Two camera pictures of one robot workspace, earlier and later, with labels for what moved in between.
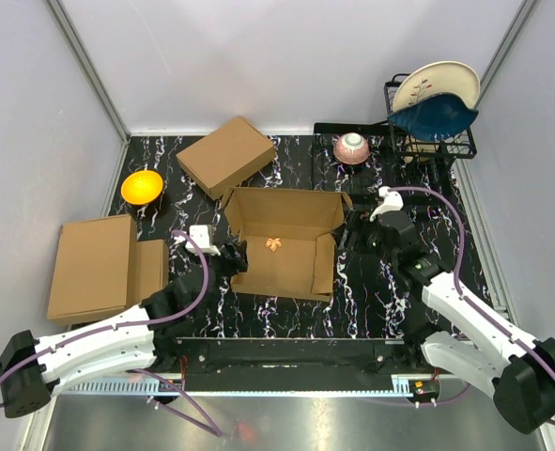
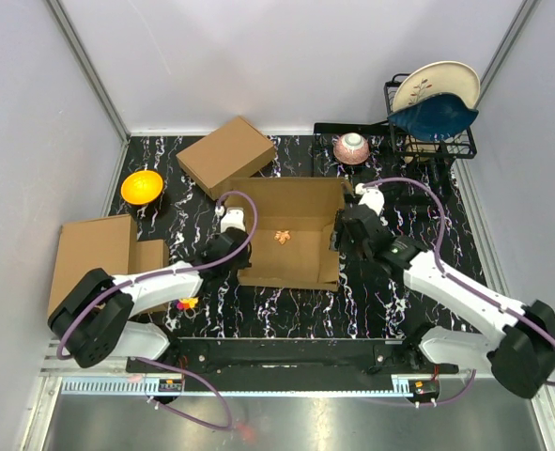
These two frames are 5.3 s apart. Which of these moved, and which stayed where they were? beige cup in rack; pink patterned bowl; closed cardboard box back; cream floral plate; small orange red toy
Moved: small orange red toy
Stayed: pink patterned bowl; beige cup in rack; closed cardboard box back; cream floral plate
